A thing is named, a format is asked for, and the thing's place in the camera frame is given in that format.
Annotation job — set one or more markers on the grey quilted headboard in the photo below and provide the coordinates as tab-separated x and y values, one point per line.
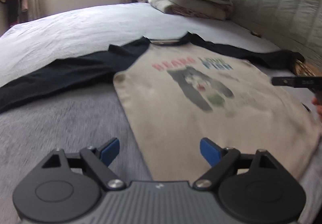
290	24

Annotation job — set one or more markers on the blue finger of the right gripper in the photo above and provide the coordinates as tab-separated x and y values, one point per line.
312	83

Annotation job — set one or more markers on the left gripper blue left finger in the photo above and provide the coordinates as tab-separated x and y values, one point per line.
96	163

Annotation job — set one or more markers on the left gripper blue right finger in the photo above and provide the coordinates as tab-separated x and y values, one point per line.
223	163

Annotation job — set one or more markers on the person's right hand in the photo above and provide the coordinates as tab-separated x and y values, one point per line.
318	107

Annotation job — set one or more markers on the cream and black sweatshirt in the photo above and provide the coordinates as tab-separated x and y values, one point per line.
177	93

